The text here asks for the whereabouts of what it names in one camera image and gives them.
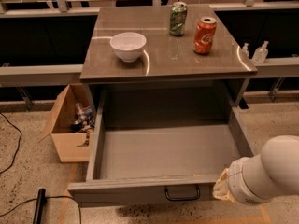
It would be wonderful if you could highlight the grey top drawer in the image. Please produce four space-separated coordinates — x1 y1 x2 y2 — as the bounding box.
68 87 251 207

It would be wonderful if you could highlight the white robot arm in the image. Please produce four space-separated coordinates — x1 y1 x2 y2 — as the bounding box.
213 135 299 205

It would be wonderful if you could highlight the grey cabinet with brown top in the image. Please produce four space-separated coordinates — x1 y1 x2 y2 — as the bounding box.
80 4 257 103

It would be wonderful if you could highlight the small clear pump bottle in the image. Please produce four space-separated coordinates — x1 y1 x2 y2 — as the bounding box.
242 43 249 57

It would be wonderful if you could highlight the clutter inside cardboard box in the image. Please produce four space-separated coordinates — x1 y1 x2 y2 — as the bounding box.
71 103 95 147

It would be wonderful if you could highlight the orange soda can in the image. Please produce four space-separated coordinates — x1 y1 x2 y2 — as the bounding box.
194 16 217 55

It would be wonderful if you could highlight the open cardboard box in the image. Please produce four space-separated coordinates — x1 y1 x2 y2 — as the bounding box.
39 84 93 162

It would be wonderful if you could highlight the white ceramic bowl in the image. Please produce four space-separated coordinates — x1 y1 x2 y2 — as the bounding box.
110 32 147 63

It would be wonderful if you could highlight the black cylindrical floor object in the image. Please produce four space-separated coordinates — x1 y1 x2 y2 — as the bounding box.
33 189 47 224

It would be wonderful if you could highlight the green soda can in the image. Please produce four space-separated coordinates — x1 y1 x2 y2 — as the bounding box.
169 1 188 36

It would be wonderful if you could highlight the black drawer handle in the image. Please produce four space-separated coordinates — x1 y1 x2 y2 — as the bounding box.
164 186 201 202

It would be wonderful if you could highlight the black cable on floor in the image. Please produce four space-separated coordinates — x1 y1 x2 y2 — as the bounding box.
0 195 82 224

